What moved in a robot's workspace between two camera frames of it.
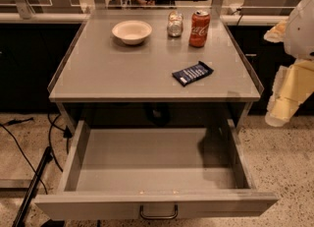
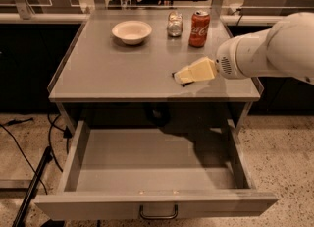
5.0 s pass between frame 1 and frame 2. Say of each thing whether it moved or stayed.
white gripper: moved
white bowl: stayed
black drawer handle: stayed
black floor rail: stayed
